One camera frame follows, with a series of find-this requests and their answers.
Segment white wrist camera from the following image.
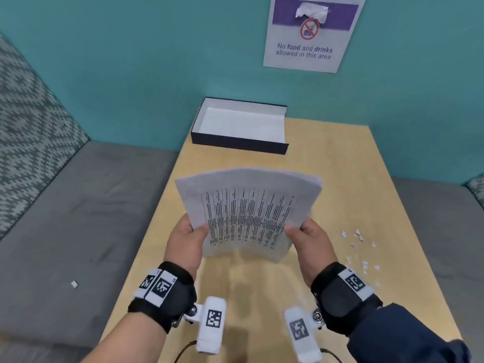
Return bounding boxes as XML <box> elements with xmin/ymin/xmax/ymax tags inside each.
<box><xmin>183</xmin><ymin>296</ymin><xmax>227</xmax><ymax>354</ymax></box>
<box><xmin>283</xmin><ymin>307</ymin><xmax>325</xmax><ymax>363</ymax></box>

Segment white purple wall sign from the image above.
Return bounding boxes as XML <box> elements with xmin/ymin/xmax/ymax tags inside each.
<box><xmin>263</xmin><ymin>0</ymin><xmax>367</xmax><ymax>74</ymax></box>

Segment grey sofa seat cushion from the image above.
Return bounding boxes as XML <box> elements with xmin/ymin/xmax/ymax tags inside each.
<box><xmin>391</xmin><ymin>176</ymin><xmax>484</xmax><ymax>363</ymax></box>
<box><xmin>0</xmin><ymin>141</ymin><xmax>180</xmax><ymax>363</ymax></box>

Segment black left camera cable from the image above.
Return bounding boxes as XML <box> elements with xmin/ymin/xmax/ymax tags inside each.
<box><xmin>172</xmin><ymin>340</ymin><xmax>199</xmax><ymax>363</ymax></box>

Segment person's left hand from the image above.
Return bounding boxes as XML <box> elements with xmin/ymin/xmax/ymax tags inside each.
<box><xmin>163</xmin><ymin>214</ymin><xmax>210</xmax><ymax>278</ymax></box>

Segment black left wrist strap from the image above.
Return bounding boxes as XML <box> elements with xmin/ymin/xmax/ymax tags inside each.
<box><xmin>127</xmin><ymin>261</ymin><xmax>198</xmax><ymax>334</ymax></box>

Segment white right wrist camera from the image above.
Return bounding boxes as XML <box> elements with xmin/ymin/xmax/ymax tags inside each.
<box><xmin>283</xmin><ymin>307</ymin><xmax>325</xmax><ymax>363</ymax></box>

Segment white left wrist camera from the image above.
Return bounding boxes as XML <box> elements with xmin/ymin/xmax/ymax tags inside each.
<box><xmin>183</xmin><ymin>296</ymin><xmax>227</xmax><ymax>354</ymax></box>

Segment black box white inside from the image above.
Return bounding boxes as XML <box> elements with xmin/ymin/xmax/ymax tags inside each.
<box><xmin>190</xmin><ymin>97</ymin><xmax>290</xmax><ymax>155</ymax></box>

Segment person's right hand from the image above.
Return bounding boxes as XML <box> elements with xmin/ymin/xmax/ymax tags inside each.
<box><xmin>284</xmin><ymin>217</ymin><xmax>338</xmax><ymax>288</ymax></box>

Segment person's right forearm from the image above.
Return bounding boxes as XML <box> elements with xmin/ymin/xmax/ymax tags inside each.
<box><xmin>346</xmin><ymin>302</ymin><xmax>473</xmax><ymax>363</ymax></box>

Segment person's left forearm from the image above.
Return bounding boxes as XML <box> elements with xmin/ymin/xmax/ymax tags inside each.
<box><xmin>81</xmin><ymin>315</ymin><xmax>169</xmax><ymax>363</ymax></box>

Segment black wrist strap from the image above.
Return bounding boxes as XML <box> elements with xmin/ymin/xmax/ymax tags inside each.
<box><xmin>311</xmin><ymin>262</ymin><xmax>383</xmax><ymax>336</ymax></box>
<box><xmin>127</xmin><ymin>261</ymin><xmax>198</xmax><ymax>334</ymax></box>

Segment white paper scraps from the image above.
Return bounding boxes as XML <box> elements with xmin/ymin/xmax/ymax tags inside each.
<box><xmin>339</xmin><ymin>228</ymin><xmax>382</xmax><ymax>288</ymax></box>

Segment black right wrist strap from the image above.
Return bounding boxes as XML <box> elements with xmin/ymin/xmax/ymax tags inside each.
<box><xmin>311</xmin><ymin>262</ymin><xmax>383</xmax><ymax>336</ymax></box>

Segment torn white tape piece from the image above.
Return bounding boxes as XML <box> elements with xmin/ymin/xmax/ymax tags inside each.
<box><xmin>295</xmin><ymin>2</ymin><xmax>330</xmax><ymax>25</ymax></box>

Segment printed white paper stack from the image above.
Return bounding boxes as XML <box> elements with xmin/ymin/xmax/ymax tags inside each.
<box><xmin>174</xmin><ymin>167</ymin><xmax>323</xmax><ymax>263</ymax></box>

